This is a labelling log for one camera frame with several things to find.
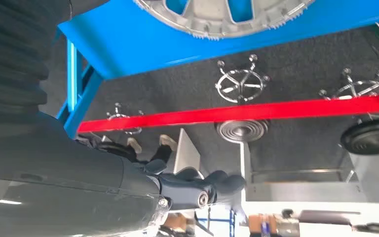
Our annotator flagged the blue metal shelf rack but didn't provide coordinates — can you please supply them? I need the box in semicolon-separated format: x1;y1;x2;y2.
56;0;379;140

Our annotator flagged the black round stool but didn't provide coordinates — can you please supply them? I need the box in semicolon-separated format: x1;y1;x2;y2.
106;102;145;161
318;68;379;156
214;54;272;144

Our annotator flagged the person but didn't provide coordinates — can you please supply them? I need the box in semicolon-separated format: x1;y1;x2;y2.
125;134;177;164

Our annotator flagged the red barrier belt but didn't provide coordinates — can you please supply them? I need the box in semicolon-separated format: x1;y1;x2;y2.
77;95;379;133

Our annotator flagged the brown cardboard box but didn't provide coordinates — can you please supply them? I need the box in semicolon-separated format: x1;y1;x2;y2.
248;214;278;236

